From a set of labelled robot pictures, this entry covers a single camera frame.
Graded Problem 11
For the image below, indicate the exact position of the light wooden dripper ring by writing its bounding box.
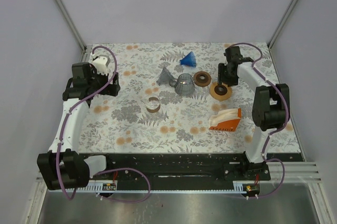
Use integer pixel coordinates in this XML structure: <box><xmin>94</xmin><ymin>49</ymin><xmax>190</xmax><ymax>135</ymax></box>
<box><xmin>209</xmin><ymin>81</ymin><xmax>233</xmax><ymax>101</ymax></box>

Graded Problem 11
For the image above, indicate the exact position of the blue plastic dripper cone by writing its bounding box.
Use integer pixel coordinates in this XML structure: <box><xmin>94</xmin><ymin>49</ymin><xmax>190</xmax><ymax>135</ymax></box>
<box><xmin>180</xmin><ymin>52</ymin><xmax>196</xmax><ymax>68</ymax></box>

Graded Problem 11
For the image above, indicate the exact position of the orange coffee filter box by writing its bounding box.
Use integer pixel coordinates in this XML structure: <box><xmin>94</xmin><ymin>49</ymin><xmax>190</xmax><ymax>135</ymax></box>
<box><xmin>209</xmin><ymin>108</ymin><xmax>242</xmax><ymax>132</ymax></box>

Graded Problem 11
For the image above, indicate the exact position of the glass cup with brown band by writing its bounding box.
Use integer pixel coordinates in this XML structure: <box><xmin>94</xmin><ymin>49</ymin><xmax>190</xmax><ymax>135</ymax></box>
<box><xmin>145</xmin><ymin>97</ymin><xmax>161</xmax><ymax>113</ymax></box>

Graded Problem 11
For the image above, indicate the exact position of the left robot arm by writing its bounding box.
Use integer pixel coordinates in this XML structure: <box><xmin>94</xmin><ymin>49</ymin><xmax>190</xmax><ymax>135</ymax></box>
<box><xmin>37</xmin><ymin>57</ymin><xmax>120</xmax><ymax>190</ymax></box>

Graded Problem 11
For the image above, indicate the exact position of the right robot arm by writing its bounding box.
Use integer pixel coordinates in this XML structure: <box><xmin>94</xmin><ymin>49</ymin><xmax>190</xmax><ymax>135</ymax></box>
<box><xmin>217</xmin><ymin>43</ymin><xmax>290</xmax><ymax>180</ymax></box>

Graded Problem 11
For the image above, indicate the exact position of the clear glass dripper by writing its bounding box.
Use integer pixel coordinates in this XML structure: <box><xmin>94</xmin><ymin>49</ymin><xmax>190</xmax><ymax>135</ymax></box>
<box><xmin>169</xmin><ymin>73</ymin><xmax>195</xmax><ymax>97</ymax></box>

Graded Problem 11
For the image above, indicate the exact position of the grey plastic dripper cone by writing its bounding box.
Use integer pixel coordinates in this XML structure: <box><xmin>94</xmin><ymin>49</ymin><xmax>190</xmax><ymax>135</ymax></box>
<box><xmin>156</xmin><ymin>67</ymin><xmax>176</xmax><ymax>87</ymax></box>

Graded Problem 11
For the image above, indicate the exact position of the floral table mat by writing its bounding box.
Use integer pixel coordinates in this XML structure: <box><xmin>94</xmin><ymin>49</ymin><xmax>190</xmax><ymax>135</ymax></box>
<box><xmin>79</xmin><ymin>43</ymin><xmax>255</xmax><ymax>153</ymax></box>

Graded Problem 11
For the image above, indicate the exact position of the dark wooden dripper ring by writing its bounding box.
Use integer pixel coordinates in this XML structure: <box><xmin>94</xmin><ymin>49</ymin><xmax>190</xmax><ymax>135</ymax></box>
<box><xmin>193</xmin><ymin>71</ymin><xmax>212</xmax><ymax>87</ymax></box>

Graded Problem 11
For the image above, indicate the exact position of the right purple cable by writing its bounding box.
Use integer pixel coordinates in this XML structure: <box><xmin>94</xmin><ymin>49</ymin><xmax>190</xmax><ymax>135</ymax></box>
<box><xmin>225</xmin><ymin>42</ymin><xmax>290</xmax><ymax>200</ymax></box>

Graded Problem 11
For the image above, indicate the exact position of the white slotted cable duct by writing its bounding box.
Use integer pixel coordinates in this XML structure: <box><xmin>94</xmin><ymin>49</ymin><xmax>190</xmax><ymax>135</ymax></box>
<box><xmin>77</xmin><ymin>181</ymin><xmax>247</xmax><ymax>194</ymax></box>

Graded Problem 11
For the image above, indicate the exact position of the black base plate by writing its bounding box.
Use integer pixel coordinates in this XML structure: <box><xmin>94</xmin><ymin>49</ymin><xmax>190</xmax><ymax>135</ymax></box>
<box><xmin>94</xmin><ymin>153</ymin><xmax>271</xmax><ymax>191</ymax></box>

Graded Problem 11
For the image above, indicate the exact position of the aluminium rail frame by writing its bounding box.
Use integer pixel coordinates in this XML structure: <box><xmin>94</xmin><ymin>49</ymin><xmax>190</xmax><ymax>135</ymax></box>
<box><xmin>36</xmin><ymin>162</ymin><xmax>322</xmax><ymax>182</ymax></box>

